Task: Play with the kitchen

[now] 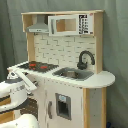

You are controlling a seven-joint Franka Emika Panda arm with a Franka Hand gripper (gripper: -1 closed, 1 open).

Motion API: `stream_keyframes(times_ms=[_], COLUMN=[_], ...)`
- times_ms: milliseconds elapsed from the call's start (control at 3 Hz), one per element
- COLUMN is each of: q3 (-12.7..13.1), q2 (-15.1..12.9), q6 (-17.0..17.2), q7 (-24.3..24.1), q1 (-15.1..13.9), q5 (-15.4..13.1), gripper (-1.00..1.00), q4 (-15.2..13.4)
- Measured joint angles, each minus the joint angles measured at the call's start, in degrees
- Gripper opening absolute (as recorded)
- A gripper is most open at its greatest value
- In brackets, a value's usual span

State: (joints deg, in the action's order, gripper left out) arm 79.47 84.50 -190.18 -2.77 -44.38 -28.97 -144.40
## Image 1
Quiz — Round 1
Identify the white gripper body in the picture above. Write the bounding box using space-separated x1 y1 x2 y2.
7 70 37 92

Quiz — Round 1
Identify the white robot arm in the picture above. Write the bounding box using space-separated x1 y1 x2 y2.
0 70 40 128

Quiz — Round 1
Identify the wooden toy kitchen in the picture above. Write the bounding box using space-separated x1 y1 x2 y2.
7 9 116 128

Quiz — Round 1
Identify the black toy stovetop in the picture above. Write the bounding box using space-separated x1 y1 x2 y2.
20 61 57 72

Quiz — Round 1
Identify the grey range hood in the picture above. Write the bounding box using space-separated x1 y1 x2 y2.
26 15 49 33

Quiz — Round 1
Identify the white toy fridge door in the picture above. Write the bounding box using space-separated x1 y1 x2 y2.
46 81 83 128

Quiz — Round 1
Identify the grey toy sink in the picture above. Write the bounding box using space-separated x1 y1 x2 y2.
53 67 93 81

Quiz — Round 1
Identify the white toy microwave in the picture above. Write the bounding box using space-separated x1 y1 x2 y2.
48 13 94 36

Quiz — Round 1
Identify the black toy faucet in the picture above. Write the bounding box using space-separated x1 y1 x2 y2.
77 50 95 70

